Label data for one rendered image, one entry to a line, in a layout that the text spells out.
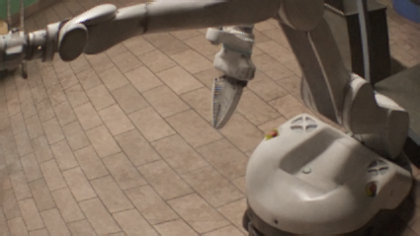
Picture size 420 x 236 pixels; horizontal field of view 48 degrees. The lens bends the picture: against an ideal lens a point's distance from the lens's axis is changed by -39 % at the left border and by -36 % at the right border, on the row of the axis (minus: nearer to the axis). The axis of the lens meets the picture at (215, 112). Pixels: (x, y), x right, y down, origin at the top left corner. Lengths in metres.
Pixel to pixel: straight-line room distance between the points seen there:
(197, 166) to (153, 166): 0.16
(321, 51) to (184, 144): 1.19
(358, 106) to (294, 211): 0.33
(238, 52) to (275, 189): 0.34
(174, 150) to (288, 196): 0.94
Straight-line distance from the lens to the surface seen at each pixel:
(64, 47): 0.98
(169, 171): 2.42
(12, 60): 0.96
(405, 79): 2.59
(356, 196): 1.62
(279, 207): 1.67
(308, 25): 1.35
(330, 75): 1.52
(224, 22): 1.06
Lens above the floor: 1.36
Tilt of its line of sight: 30 degrees down
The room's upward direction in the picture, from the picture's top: 5 degrees counter-clockwise
